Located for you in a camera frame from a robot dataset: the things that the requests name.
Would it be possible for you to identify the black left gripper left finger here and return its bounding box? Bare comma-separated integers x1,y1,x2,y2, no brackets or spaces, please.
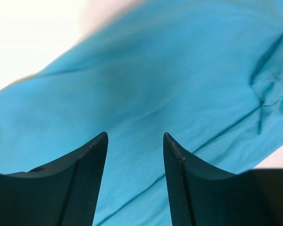
0,132,108,226

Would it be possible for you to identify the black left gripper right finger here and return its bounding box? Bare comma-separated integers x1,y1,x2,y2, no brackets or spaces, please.
163,133,283,226

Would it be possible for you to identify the light blue t shirt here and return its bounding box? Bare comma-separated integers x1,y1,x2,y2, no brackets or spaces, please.
0,0,283,226

